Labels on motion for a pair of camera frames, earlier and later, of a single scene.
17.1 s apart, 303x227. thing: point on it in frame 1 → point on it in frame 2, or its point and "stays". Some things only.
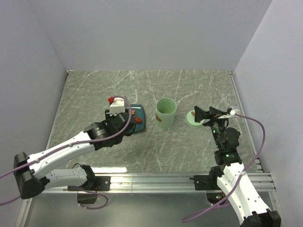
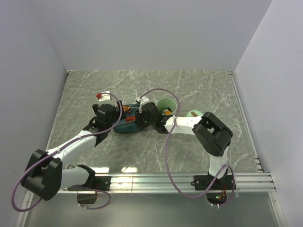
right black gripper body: x=217 y=126 → x=142 y=121
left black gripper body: x=110 y=117 → x=115 y=118
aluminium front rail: x=161 y=183 stays
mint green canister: x=164 y=113 stays
